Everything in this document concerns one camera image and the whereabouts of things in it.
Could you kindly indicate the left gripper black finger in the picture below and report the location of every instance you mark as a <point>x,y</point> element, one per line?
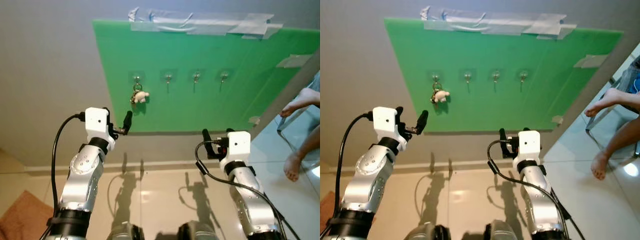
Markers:
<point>400,113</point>
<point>423,122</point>
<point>106,109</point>
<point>128,122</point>

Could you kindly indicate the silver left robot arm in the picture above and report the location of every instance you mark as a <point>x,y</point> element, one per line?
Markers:
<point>367,180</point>
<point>82,175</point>

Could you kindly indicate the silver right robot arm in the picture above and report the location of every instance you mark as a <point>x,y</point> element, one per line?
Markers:
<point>252,200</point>
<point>542,200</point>

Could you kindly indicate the clear adhesive metal hook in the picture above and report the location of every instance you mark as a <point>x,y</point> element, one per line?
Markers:
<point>436,78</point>
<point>523,75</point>
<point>196,76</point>
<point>168,77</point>
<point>224,76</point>
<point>137,77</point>
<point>496,76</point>
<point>468,77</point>

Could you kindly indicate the small clear tape piece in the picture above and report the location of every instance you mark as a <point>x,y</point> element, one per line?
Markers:
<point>557,120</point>
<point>254,120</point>

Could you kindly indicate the grey right robot leg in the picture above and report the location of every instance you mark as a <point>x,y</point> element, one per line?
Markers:
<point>500,231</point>
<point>197,231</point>

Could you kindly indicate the grey robot leg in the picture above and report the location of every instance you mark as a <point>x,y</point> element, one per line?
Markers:
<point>430,232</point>
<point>197,231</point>
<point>500,231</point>
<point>126,232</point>

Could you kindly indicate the short clear tape strip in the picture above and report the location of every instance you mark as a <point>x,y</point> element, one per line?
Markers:
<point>294,61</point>
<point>591,61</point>

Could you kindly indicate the grey left robot leg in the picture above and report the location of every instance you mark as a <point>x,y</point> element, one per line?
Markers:
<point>126,232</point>
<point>430,232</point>

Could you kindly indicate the long clear tape strip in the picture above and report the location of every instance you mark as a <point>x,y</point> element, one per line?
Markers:
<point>210,22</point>
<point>505,22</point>

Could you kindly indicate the blue cloth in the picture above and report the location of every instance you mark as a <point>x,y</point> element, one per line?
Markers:
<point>636,75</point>

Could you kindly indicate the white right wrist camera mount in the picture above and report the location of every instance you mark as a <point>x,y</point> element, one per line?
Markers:
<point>239,145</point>
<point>530,145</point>

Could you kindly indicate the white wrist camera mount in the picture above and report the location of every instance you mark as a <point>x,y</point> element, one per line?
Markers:
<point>530,145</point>
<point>239,145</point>
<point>96,122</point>
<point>384,122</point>

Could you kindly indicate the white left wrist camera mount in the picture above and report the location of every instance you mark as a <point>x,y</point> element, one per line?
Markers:
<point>384,122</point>
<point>96,122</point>

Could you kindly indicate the green wall board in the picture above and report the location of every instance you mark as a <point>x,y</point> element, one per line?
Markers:
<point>200,107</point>
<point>500,107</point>

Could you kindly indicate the metal frame chair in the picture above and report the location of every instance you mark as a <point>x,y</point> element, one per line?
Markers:
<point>290,121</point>
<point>597,121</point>

